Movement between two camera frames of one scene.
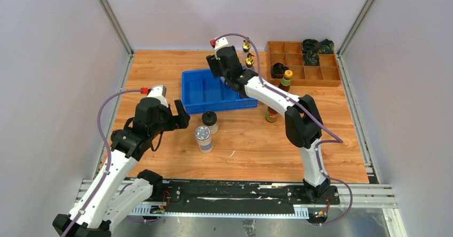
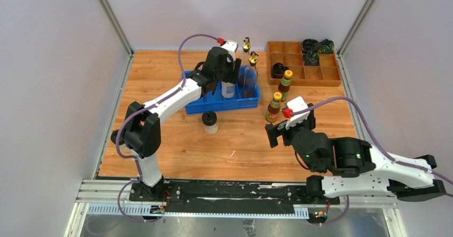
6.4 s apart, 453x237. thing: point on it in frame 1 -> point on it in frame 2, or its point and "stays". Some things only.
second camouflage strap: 326,46 stays
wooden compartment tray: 289,53 stays
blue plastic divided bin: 202,93 stays
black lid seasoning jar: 209,118 stays
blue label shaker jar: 204,140 -> 227,89
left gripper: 179,121 -> 233,72
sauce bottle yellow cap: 271,115 stays
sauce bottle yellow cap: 286,81 stays
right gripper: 215,63 -> 272,131
